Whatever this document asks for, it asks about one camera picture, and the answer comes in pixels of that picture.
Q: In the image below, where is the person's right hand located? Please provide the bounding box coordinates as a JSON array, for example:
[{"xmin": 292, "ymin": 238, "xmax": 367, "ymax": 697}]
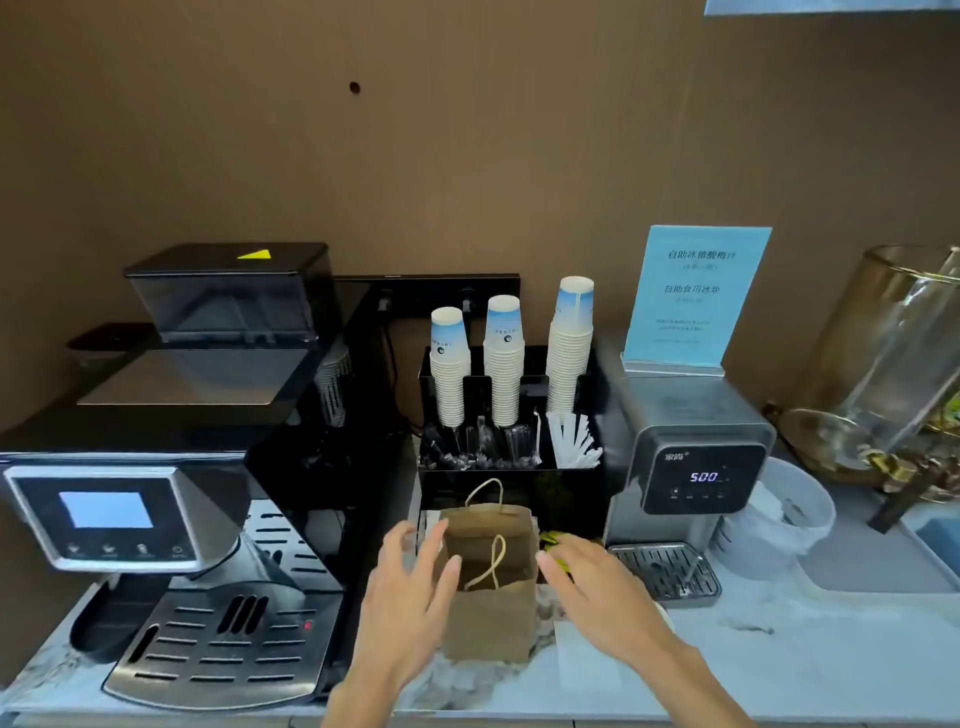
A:
[{"xmin": 534, "ymin": 532, "xmax": 676, "ymax": 671}]

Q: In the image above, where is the person's left hand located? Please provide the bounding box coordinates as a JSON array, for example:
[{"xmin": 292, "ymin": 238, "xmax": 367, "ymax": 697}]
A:
[{"xmin": 352, "ymin": 518, "xmax": 463, "ymax": 688}]

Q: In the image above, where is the brown paper bag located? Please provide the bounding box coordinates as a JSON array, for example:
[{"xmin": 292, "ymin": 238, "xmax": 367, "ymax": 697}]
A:
[{"xmin": 437, "ymin": 477, "xmax": 543, "ymax": 665}]

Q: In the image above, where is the bundle of white straws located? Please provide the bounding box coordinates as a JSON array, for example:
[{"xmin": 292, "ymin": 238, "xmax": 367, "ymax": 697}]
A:
[{"xmin": 545, "ymin": 408, "xmax": 604, "ymax": 471}]

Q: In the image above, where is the stack of white paper cups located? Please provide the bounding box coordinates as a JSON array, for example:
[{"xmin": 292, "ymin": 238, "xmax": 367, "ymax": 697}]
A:
[
  {"xmin": 545, "ymin": 275, "xmax": 596, "ymax": 415},
  {"xmin": 429, "ymin": 305, "xmax": 472, "ymax": 429},
  {"xmin": 483, "ymin": 293, "xmax": 526, "ymax": 429}
]

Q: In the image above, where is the blue tissue box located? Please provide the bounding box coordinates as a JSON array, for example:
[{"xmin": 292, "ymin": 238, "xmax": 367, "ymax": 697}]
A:
[{"xmin": 916, "ymin": 515, "xmax": 960, "ymax": 560}]

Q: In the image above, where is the metal drip tray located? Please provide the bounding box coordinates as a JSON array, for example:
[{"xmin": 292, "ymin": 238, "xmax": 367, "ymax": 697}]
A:
[{"xmin": 607, "ymin": 542, "xmax": 723, "ymax": 609}]

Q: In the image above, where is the black acrylic organizer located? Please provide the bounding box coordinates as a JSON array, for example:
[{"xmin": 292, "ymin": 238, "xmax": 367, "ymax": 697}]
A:
[{"xmin": 416, "ymin": 344, "xmax": 607, "ymax": 538}]

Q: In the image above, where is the bundle of wrapped black stirrers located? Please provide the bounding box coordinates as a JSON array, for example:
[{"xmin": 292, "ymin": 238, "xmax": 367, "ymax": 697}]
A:
[{"xmin": 421, "ymin": 416, "xmax": 543, "ymax": 472}]

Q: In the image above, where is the grey water dispenser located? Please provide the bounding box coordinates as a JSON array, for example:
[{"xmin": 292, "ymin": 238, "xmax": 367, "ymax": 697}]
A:
[{"xmin": 596, "ymin": 326, "xmax": 778, "ymax": 549}]

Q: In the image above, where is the white lined bucket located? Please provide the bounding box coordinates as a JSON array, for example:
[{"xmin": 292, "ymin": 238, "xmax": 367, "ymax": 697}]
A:
[{"xmin": 708, "ymin": 455, "xmax": 838, "ymax": 583}]

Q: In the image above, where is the grey flat tray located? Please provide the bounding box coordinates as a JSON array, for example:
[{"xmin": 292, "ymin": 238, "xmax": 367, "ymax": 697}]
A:
[{"xmin": 794, "ymin": 487, "xmax": 960, "ymax": 594}]

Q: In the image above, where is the black silver coffee machine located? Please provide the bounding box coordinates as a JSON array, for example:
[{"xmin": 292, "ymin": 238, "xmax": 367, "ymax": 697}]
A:
[{"xmin": 0, "ymin": 322, "xmax": 346, "ymax": 714}]

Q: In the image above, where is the blue sign in acrylic holder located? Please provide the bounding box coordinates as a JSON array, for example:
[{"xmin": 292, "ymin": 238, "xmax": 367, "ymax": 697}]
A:
[{"xmin": 620, "ymin": 224, "xmax": 774, "ymax": 378}]

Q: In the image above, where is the black transparent bean hopper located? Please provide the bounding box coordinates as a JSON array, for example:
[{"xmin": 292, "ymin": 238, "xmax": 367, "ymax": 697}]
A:
[{"xmin": 123, "ymin": 242, "xmax": 335, "ymax": 346}]

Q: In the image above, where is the glass beverage dispenser gold tap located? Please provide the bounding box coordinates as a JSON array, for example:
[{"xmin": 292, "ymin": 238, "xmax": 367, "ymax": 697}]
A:
[{"xmin": 764, "ymin": 243, "xmax": 960, "ymax": 534}]

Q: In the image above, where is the grey overhead shelf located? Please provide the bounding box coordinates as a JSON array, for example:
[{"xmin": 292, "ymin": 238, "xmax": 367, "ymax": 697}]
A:
[{"xmin": 704, "ymin": 0, "xmax": 960, "ymax": 18}]

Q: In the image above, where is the black wall power strip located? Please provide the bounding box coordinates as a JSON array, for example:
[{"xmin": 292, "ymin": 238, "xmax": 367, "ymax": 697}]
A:
[{"xmin": 333, "ymin": 273, "xmax": 521, "ymax": 320}]

